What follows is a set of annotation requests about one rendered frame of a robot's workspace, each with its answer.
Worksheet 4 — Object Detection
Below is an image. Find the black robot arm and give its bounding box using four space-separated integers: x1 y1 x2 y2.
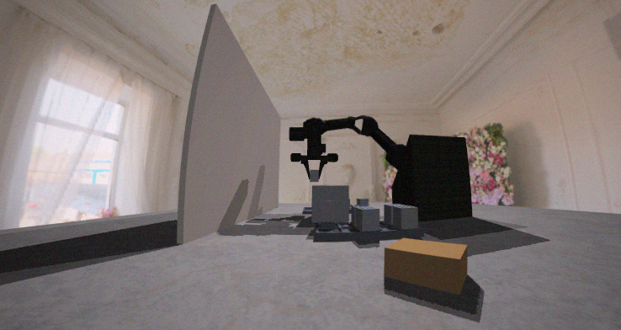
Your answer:
289 115 406 170

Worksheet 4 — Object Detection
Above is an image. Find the brown rectangular block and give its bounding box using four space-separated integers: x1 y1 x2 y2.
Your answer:
384 238 468 295

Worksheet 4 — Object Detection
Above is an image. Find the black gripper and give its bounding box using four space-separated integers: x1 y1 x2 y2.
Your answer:
290 139 338 179

